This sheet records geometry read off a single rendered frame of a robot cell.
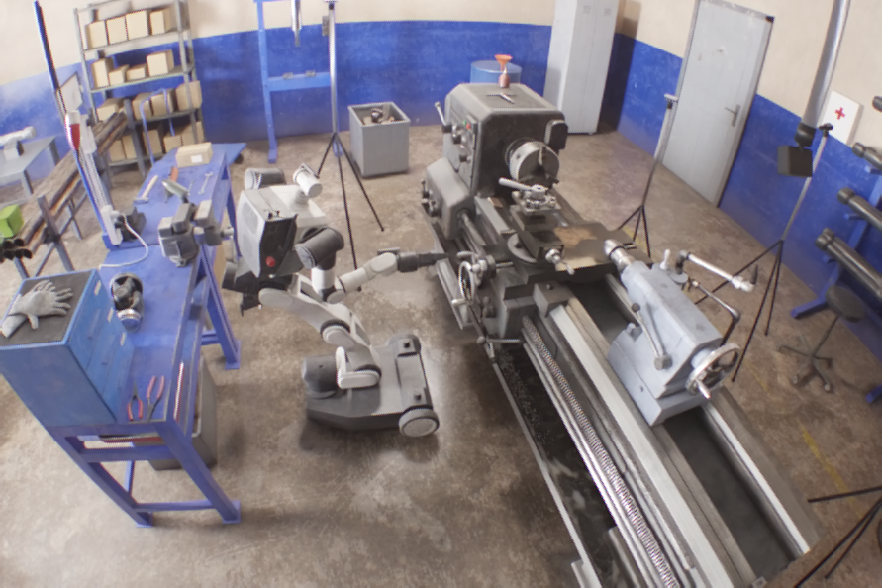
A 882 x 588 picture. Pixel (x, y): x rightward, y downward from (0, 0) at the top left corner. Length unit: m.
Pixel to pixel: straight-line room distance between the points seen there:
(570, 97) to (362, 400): 4.64
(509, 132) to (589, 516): 1.87
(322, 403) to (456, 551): 0.97
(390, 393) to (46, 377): 1.61
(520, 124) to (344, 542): 2.23
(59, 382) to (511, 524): 1.91
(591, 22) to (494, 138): 3.63
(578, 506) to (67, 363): 1.85
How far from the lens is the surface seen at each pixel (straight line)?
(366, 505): 2.30
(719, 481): 1.84
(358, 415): 2.35
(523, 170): 2.40
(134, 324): 2.02
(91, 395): 1.65
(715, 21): 5.51
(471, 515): 2.29
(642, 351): 1.68
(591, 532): 1.92
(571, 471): 2.01
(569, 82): 5.95
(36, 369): 1.65
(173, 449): 1.83
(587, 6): 5.85
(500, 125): 2.48
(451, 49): 5.79
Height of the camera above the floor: 2.11
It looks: 37 degrees down
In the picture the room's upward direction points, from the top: 4 degrees clockwise
